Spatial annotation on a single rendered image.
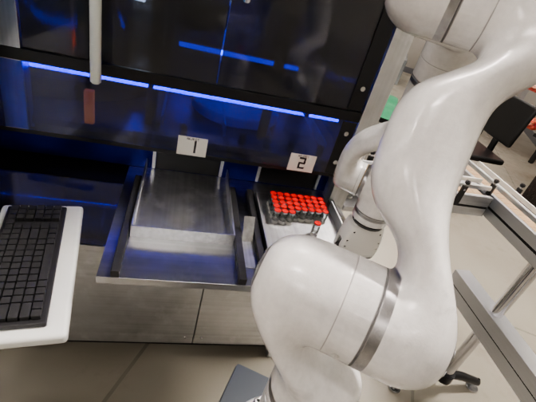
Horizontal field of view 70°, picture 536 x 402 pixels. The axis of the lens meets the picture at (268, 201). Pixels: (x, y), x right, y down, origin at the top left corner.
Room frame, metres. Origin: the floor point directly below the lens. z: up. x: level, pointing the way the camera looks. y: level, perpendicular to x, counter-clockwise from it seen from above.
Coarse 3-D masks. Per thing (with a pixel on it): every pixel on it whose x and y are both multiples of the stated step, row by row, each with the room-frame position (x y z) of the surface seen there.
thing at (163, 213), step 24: (144, 168) 0.98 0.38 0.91; (144, 192) 0.90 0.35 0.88; (168, 192) 0.94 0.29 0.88; (192, 192) 0.97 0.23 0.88; (216, 192) 1.01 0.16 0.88; (144, 216) 0.80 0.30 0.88; (168, 216) 0.83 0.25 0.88; (192, 216) 0.86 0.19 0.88; (216, 216) 0.89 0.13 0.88; (192, 240) 0.76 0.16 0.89; (216, 240) 0.78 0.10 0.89
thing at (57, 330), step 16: (80, 208) 0.85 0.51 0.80; (0, 224) 0.70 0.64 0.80; (80, 224) 0.79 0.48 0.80; (64, 240) 0.71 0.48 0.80; (64, 256) 0.66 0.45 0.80; (64, 272) 0.61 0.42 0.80; (64, 288) 0.57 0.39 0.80; (64, 304) 0.53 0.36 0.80; (48, 320) 0.48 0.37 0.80; (64, 320) 0.49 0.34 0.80; (0, 336) 0.42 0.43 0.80; (16, 336) 0.43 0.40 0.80; (32, 336) 0.44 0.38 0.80; (48, 336) 0.45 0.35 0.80; (64, 336) 0.46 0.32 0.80
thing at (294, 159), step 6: (294, 156) 1.09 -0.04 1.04; (300, 156) 1.10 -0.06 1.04; (306, 156) 1.10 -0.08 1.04; (312, 156) 1.11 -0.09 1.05; (294, 162) 1.09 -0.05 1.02; (306, 162) 1.10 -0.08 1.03; (312, 162) 1.11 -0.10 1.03; (288, 168) 1.09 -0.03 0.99; (294, 168) 1.09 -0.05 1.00; (306, 168) 1.10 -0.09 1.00; (312, 168) 1.11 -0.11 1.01
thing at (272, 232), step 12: (264, 204) 1.02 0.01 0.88; (264, 216) 0.96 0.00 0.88; (336, 216) 1.04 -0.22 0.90; (264, 228) 0.85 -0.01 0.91; (276, 228) 0.92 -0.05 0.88; (288, 228) 0.93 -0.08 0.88; (300, 228) 0.95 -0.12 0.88; (324, 228) 0.99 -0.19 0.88; (336, 228) 1.01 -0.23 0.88; (264, 240) 0.82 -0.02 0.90; (276, 240) 0.86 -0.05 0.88
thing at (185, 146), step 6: (180, 138) 0.99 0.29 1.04; (186, 138) 0.99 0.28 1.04; (192, 138) 1.00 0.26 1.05; (198, 138) 1.00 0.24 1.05; (180, 144) 0.99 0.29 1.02; (186, 144) 0.99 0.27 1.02; (192, 144) 1.00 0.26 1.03; (198, 144) 1.00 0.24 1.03; (204, 144) 1.01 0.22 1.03; (180, 150) 0.99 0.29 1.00; (186, 150) 0.99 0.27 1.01; (192, 150) 1.00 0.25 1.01; (198, 150) 1.00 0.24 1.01; (204, 150) 1.01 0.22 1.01; (204, 156) 1.01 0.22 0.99
